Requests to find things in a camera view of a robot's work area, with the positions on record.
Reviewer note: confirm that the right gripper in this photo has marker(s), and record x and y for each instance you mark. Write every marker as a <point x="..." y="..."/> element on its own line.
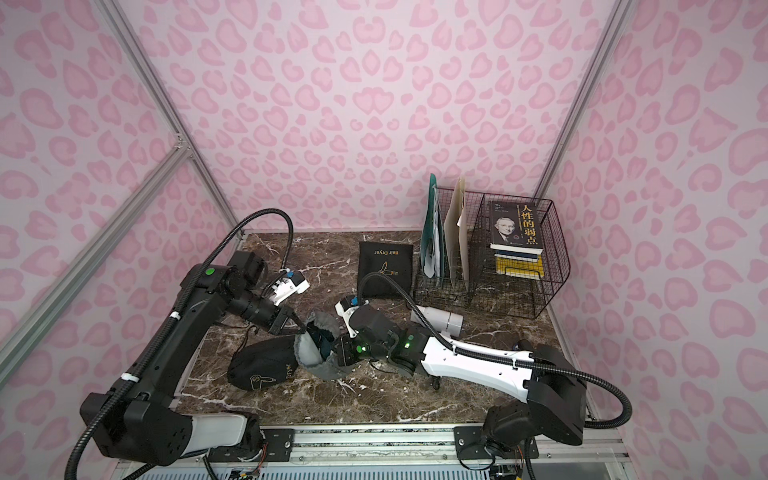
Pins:
<point x="341" y="351"/>

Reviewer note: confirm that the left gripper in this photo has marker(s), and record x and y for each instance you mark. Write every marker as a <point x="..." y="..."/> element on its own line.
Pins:
<point x="280" y="320"/>

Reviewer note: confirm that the grey hair dryer pouch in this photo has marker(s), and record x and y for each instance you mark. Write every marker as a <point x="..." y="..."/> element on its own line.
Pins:
<point x="314" y="348"/>

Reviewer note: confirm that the black pouch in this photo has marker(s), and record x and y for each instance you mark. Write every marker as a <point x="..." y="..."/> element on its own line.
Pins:
<point x="262" y="364"/>
<point x="394" y="260"/>

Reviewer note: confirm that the white hair dryer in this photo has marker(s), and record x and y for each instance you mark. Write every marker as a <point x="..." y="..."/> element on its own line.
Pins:
<point x="446" y="322"/>

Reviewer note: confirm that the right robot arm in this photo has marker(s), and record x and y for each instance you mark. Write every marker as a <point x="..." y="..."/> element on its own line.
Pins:
<point x="547" y="400"/>

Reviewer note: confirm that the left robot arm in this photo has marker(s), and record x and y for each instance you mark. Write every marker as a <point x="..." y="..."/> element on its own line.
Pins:
<point x="134" y="420"/>

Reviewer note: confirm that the yellow striped book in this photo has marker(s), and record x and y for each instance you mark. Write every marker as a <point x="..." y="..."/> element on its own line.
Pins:
<point x="528" y="266"/>

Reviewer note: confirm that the black portrait book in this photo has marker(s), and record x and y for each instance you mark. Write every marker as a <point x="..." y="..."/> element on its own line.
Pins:
<point x="515" y="227"/>

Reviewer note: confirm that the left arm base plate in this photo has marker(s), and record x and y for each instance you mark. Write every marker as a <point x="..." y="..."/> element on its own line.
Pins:
<point x="270" y="445"/>

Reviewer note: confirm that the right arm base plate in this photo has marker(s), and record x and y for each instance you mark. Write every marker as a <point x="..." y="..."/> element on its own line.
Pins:
<point x="470" y="446"/>

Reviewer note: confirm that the black wire basket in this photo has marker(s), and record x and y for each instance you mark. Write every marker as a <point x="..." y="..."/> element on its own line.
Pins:
<point x="486" y="290"/>

